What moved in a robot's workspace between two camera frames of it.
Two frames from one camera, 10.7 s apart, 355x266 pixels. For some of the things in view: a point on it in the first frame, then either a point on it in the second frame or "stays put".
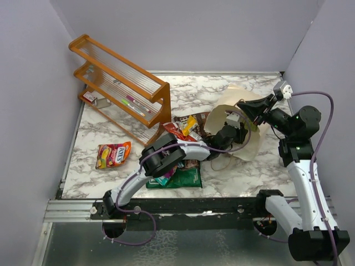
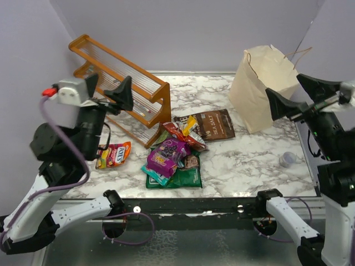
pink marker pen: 131,98 stays put
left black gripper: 240,134 to 122,95
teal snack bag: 162,180 stays put
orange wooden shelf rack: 132,101 stays put
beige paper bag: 228,110 to 259,68
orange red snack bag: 111,155 stays put
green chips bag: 184,178 stays put
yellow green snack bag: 190,122 stays put
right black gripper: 256,107 to 279,105
